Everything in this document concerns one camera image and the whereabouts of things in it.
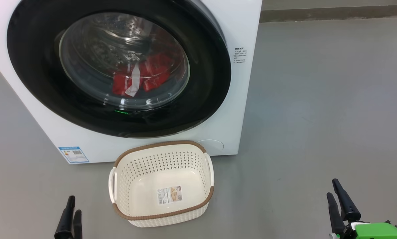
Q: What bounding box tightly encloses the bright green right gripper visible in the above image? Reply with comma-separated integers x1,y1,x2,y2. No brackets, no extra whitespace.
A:
327,179,397,239

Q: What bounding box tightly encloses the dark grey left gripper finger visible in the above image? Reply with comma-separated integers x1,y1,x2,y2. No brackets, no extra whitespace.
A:
73,209,83,239
54,196,76,239

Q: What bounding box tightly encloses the red and white garment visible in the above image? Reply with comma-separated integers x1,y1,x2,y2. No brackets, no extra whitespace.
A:
112,53,172,97

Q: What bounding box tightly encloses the black round glass washer door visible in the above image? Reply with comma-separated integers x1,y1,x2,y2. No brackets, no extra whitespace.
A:
7,0,232,138

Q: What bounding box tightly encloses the cream basket with brown rim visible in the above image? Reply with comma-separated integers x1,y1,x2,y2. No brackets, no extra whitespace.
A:
108,140,215,228

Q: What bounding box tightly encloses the perforated steel washer drum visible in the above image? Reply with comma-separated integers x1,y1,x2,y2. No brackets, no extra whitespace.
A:
59,13,189,110

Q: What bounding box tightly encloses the white front-load washing machine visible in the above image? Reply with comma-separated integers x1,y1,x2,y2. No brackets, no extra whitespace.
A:
0,0,262,165

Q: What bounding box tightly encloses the blue energy label sticker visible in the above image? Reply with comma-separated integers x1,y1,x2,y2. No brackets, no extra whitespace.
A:
58,146,89,164

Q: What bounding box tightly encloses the paper product sticker with barcode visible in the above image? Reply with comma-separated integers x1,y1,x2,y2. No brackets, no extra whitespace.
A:
157,186,183,205

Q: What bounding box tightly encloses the round white filter cover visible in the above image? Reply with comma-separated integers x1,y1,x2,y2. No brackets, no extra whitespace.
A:
198,139,224,155

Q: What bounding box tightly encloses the small printed text label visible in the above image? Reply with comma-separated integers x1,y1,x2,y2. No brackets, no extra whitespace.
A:
233,47,248,63

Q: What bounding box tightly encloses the dark grey baseboard strip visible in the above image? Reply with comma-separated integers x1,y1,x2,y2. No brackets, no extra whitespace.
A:
260,5,397,23

